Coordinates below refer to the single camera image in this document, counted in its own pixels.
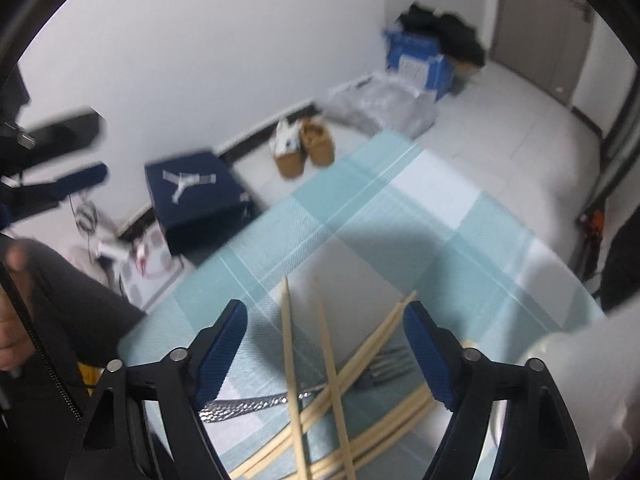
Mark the black bag in corner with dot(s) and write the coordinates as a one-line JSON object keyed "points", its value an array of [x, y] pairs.
{"points": [[455, 35]]}

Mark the white sock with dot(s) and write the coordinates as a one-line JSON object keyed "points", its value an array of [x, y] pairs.
{"points": [[284, 140]]}

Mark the small brown cardboard box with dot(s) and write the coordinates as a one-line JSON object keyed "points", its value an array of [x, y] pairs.
{"points": [[467, 74]]}

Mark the person's left hand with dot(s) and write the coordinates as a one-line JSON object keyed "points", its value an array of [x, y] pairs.
{"points": [[10, 330]]}

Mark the blue cardboard box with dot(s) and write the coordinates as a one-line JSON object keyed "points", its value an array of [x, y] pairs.
{"points": [[420, 65]]}

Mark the white utensil holder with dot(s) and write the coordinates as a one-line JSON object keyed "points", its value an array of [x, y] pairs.
{"points": [[575, 360]]}

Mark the navy shoe box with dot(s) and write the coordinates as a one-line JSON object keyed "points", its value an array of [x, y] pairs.
{"points": [[200, 210]]}

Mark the teal plaid tablecloth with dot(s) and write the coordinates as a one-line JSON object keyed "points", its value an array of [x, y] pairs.
{"points": [[400, 220]]}

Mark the grey plastic bag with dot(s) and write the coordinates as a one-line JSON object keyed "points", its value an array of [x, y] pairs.
{"points": [[380, 105]]}

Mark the brown suede shoe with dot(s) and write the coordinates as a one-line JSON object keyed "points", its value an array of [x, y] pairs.
{"points": [[290, 162], [317, 142]]}

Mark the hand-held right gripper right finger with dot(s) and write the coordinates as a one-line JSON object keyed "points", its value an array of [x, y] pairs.
{"points": [[430, 360]]}

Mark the white flat scale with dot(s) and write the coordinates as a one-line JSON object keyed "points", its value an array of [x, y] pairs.
{"points": [[150, 285]]}

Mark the black jacket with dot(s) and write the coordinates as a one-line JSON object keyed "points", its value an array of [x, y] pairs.
{"points": [[622, 260]]}

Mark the grey door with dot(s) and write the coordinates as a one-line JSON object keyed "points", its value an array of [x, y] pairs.
{"points": [[540, 25]]}

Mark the orange and black object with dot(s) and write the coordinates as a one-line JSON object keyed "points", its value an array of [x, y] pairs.
{"points": [[595, 222]]}

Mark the pile of chopsticks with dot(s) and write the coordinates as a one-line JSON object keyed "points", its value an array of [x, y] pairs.
{"points": [[292, 360]]}

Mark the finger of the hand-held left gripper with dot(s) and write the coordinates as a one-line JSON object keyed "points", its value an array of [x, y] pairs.
{"points": [[75, 180], [65, 132]]}

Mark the small white device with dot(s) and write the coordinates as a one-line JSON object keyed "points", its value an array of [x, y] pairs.
{"points": [[112, 249]]}

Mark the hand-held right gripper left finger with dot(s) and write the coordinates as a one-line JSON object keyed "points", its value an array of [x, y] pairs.
{"points": [[220, 355]]}

